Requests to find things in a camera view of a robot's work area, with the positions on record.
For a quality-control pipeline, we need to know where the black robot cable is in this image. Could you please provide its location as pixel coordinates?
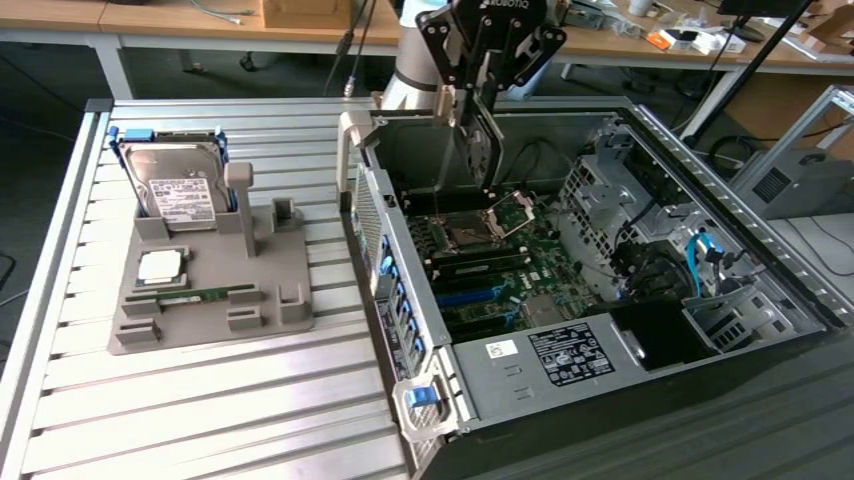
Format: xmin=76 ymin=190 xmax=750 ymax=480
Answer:
xmin=324 ymin=0 xmax=375 ymax=97

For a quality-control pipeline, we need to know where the metal electronics box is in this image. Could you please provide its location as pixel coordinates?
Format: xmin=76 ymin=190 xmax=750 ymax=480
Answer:
xmin=566 ymin=0 xmax=609 ymax=29

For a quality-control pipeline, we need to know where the blue expansion slot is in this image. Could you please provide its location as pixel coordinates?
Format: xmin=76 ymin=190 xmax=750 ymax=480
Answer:
xmin=436 ymin=287 xmax=502 ymax=309

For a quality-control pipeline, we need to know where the perforated metal drive cage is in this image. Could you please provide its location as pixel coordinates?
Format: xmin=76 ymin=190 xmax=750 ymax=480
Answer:
xmin=557 ymin=149 xmax=675 ymax=274

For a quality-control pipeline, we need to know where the metal socket cover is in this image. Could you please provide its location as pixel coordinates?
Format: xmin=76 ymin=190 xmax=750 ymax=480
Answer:
xmin=483 ymin=192 xmax=539 ymax=239

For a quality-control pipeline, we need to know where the small white box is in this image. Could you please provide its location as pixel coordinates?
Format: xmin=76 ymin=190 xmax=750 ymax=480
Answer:
xmin=691 ymin=32 xmax=747 ymax=55

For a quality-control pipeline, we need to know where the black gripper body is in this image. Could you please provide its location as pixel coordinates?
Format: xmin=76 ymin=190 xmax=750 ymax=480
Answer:
xmin=452 ymin=0 xmax=546 ymax=51

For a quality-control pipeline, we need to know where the grey computer tower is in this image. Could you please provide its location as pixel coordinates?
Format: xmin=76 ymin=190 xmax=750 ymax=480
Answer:
xmin=730 ymin=146 xmax=854 ymax=221

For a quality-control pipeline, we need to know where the white cable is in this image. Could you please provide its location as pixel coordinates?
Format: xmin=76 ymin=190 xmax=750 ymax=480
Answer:
xmin=190 ymin=0 xmax=259 ymax=25

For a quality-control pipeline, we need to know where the silver CPU chip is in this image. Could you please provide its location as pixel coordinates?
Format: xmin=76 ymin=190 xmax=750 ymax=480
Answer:
xmin=135 ymin=248 xmax=187 ymax=287

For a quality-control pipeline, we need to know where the graphics card with metal bracket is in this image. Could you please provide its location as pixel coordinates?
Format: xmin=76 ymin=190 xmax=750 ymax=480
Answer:
xmin=436 ymin=84 xmax=507 ymax=196

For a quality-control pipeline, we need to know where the black RAM slot bank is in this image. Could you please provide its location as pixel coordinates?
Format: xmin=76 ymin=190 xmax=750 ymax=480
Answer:
xmin=403 ymin=188 xmax=495 ymax=215
xmin=424 ymin=249 xmax=533 ymax=286

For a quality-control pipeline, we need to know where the grey power supply unit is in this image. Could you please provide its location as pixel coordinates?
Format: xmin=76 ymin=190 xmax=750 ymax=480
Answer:
xmin=451 ymin=313 xmax=669 ymax=424

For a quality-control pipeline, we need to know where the brown cardboard box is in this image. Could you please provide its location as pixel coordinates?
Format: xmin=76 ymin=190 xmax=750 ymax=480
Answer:
xmin=259 ymin=0 xmax=354 ymax=30

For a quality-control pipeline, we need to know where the grey plastic parts rack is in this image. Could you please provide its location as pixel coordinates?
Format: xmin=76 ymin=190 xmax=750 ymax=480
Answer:
xmin=106 ymin=162 xmax=316 ymax=357

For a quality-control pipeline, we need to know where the grey chipset heatsink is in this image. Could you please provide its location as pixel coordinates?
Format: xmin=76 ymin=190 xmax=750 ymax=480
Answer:
xmin=523 ymin=294 xmax=569 ymax=326

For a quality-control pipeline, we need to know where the green motherboard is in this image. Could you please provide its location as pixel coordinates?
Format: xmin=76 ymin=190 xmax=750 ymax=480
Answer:
xmin=403 ymin=192 xmax=606 ymax=341

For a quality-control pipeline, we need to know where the black monitor with stand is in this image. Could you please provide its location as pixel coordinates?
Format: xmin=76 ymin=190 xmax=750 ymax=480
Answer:
xmin=717 ymin=0 xmax=817 ymax=44

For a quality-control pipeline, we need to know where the grey flat wire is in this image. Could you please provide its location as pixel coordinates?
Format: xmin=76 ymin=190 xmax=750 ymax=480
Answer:
xmin=681 ymin=282 xmax=759 ymax=314

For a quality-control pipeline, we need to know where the open black PC case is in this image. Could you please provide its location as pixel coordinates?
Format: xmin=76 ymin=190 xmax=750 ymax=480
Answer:
xmin=336 ymin=97 xmax=849 ymax=480

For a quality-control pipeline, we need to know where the black tripod pole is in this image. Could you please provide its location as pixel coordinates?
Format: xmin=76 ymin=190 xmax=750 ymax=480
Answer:
xmin=678 ymin=0 xmax=821 ymax=149

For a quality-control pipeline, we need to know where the grey metal disk bay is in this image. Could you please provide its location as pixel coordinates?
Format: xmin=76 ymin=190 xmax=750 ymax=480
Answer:
xmin=679 ymin=284 xmax=826 ymax=354

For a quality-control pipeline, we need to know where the silver hard disk white label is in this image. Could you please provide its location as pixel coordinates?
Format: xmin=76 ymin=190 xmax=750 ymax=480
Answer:
xmin=124 ymin=142 xmax=232 ymax=234

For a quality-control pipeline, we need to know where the aluminium profile frame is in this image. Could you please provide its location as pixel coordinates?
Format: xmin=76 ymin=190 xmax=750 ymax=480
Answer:
xmin=766 ymin=83 xmax=854 ymax=166

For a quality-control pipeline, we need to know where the blue plastic disk carrier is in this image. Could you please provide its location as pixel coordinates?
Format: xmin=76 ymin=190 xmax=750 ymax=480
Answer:
xmin=106 ymin=126 xmax=232 ymax=211

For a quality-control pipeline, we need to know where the green RAM stick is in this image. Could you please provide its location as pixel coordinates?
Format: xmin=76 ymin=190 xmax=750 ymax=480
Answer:
xmin=124 ymin=283 xmax=259 ymax=304

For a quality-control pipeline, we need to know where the black wire bundle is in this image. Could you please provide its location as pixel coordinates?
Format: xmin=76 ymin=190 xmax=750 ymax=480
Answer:
xmin=610 ymin=239 xmax=695 ymax=304

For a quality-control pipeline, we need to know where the blue slot retainer strip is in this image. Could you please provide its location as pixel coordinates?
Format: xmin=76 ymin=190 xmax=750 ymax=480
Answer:
xmin=376 ymin=234 xmax=428 ymax=374

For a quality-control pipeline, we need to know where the blue wire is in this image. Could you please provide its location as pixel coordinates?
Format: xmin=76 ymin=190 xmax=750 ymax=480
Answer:
xmin=683 ymin=227 xmax=726 ymax=301

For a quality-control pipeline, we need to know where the wooden desk grey frame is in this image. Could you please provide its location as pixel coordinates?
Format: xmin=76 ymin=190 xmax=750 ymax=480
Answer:
xmin=0 ymin=0 xmax=402 ymax=101
xmin=553 ymin=0 xmax=854 ymax=101

